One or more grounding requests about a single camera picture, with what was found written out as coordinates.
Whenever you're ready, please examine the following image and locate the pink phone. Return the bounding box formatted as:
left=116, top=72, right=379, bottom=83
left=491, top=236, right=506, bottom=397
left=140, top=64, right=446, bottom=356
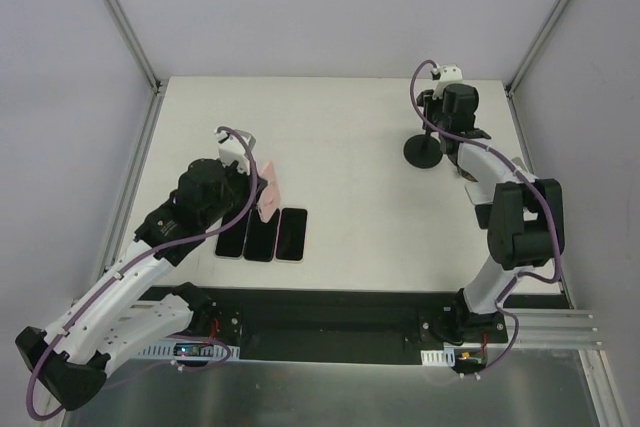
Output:
left=256, top=161, right=281, bottom=223

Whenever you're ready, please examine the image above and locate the black clamp tripod stand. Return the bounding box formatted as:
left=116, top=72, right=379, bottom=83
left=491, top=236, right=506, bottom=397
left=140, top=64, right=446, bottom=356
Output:
left=403, top=89, right=443, bottom=169

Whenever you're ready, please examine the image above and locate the blue-edged black phone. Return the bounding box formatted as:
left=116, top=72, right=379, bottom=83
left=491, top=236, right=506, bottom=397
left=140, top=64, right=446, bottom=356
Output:
left=214, top=212, right=250, bottom=259

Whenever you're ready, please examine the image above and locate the cream-edged black phone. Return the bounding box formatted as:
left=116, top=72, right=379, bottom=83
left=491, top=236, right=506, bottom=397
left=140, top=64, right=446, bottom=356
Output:
left=275, top=208, right=308, bottom=262

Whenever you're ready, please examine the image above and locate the white metal phone stand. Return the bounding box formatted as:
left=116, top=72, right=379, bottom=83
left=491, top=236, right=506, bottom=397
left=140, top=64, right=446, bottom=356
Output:
left=465, top=182, right=493, bottom=206

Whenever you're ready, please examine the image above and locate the black folding phone stand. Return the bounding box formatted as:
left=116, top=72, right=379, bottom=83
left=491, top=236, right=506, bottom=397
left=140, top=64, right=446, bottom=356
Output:
left=474, top=204, right=492, bottom=230

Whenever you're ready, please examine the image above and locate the round brown phone stand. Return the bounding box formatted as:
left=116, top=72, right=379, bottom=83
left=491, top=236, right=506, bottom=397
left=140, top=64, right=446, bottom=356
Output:
left=456, top=166, right=477, bottom=182

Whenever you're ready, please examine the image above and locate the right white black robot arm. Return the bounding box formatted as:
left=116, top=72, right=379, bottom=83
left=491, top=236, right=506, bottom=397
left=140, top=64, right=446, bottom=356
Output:
left=415, top=82, right=565, bottom=345

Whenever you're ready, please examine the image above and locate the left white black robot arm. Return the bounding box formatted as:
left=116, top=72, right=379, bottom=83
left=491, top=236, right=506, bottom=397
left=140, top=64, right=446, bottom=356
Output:
left=15, top=156, right=265, bottom=421

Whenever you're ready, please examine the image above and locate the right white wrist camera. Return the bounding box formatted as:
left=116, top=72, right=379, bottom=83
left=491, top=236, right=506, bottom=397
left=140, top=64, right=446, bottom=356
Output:
left=430, top=64, right=463, bottom=99

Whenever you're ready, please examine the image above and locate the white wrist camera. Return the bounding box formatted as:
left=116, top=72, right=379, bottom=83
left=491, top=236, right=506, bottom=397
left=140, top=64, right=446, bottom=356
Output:
left=215, top=127, right=256, bottom=175
left=430, top=64, right=463, bottom=99

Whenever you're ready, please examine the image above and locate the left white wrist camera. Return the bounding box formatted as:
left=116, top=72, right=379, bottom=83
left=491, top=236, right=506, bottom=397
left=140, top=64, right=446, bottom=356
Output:
left=215, top=127, right=256, bottom=175

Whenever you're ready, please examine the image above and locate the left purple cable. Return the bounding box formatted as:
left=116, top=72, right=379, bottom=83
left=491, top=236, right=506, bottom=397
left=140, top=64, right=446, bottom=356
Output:
left=25, top=126, right=260, bottom=422

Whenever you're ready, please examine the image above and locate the purple cable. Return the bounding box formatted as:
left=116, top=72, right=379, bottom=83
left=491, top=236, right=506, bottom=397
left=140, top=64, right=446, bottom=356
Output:
left=409, top=60, right=566, bottom=388
left=25, top=126, right=260, bottom=422

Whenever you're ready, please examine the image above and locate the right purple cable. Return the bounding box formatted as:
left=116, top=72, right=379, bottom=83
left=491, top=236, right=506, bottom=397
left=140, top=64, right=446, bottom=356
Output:
left=409, top=60, right=566, bottom=388

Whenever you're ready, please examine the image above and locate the right aluminium frame post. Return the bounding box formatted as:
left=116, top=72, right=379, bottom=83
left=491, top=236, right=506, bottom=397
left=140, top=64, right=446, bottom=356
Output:
left=505, top=0, right=573, bottom=98

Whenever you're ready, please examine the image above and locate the aluminium frame post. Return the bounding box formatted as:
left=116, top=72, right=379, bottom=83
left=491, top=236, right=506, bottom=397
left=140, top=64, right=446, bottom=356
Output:
left=505, top=0, right=573, bottom=98
left=102, top=0, right=162, bottom=93

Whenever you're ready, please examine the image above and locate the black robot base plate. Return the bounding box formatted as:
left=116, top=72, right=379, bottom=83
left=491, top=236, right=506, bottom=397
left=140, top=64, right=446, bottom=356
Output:
left=139, top=286, right=571, bottom=363

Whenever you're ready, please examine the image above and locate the left white cable duct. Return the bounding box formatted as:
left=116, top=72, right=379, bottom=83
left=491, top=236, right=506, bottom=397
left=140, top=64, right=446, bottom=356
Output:
left=133, top=339, right=240, bottom=362

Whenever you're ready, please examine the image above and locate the white cable duct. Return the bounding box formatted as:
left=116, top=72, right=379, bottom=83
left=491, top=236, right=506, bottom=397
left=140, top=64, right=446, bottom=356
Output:
left=133, top=339, right=240, bottom=362
left=420, top=347, right=456, bottom=368

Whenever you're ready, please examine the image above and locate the left aluminium frame post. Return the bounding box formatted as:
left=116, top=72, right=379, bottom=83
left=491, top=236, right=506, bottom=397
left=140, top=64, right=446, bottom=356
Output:
left=102, top=0, right=162, bottom=93

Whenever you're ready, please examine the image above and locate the right white cable duct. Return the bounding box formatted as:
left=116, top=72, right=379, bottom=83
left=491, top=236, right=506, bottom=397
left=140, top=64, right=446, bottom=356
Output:
left=420, top=347, right=456, bottom=368

